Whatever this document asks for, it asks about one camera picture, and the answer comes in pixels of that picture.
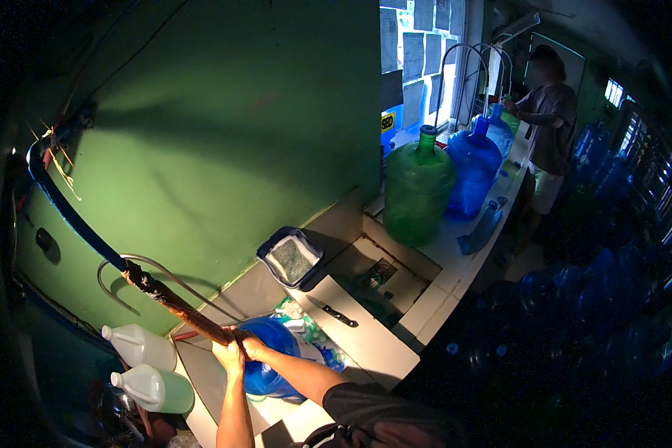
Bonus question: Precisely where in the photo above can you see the heap of blue water bottles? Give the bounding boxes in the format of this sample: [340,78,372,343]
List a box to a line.
[445,120,672,395]

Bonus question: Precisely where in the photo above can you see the curved metal filling pipe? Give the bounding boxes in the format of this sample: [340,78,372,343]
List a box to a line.
[469,43,514,107]
[433,43,491,133]

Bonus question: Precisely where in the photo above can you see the person's right hand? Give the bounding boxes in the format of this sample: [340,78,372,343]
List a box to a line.
[240,334,271,364]

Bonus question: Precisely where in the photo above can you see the white counter board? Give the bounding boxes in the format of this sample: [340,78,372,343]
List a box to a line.
[285,274,421,388]

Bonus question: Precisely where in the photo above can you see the large blue water bottle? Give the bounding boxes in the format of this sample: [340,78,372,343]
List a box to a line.
[470,103,515,164]
[445,115,504,221]

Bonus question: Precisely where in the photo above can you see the person's body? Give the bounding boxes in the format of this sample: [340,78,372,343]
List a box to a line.
[288,382,474,448]

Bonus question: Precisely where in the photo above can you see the papers on window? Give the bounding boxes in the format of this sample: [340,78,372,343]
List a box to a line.
[379,0,467,131]

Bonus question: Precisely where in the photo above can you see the white plastic jug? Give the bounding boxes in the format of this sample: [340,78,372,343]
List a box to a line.
[101,324,178,372]

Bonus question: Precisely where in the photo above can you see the white mesh scrub cloth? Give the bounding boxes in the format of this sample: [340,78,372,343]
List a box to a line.
[265,235,320,284]

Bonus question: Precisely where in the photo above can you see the large green water bottle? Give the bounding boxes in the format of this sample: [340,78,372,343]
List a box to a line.
[382,124,458,248]

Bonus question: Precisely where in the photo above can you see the person's left hand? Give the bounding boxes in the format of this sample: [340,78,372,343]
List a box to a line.
[212,332,247,376]

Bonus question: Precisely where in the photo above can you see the blue rectangular basin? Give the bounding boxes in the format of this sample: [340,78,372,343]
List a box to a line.
[256,225,326,291]

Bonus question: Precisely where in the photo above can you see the fluorescent tube lamp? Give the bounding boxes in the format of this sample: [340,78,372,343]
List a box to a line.
[492,12,542,47]

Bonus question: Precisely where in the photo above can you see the blue water gallon bottle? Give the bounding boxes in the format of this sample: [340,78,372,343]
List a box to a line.
[237,316,327,402]

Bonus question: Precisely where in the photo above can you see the black handled knife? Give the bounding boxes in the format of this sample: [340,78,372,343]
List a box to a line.
[306,295,360,329]

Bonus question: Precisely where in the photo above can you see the blue hose with brown wrap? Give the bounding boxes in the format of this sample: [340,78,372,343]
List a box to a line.
[27,102,253,347]

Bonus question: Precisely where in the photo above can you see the yellow string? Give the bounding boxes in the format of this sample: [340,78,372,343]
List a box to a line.
[27,119,84,202]

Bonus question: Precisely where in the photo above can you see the barred window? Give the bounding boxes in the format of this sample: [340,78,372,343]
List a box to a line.
[604,77,672,293]

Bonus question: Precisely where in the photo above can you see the white jug with green liquid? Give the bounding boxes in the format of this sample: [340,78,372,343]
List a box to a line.
[110,364,196,414]

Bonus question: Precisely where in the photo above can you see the thin curved metal tube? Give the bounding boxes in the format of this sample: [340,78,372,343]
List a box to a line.
[97,253,243,324]

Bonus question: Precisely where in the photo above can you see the heap of bottle caps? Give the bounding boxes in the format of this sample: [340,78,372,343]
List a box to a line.
[273,296,349,374]

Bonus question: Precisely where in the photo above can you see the metal drain cover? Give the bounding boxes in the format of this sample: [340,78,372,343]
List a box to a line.
[364,258,399,290]

